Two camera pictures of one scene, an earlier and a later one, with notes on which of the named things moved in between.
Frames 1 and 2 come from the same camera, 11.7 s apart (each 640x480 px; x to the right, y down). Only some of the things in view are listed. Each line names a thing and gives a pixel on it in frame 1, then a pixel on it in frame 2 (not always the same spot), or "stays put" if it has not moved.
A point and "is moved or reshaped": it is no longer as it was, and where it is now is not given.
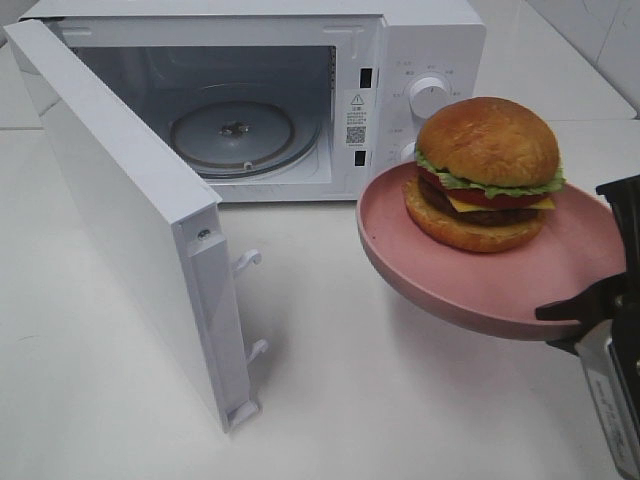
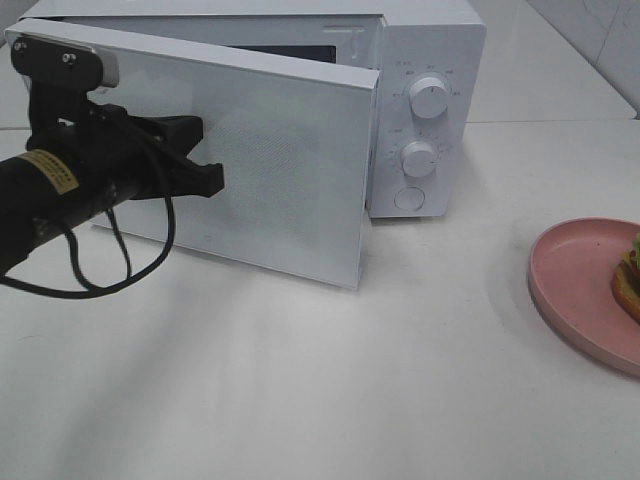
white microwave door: x=166 y=224 to x=294 y=138
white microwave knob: x=428 y=95 stays put
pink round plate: x=577 y=247 is moved or reshaped
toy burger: x=489 y=169 is moved or reshaped
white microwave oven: x=283 y=101 stays put
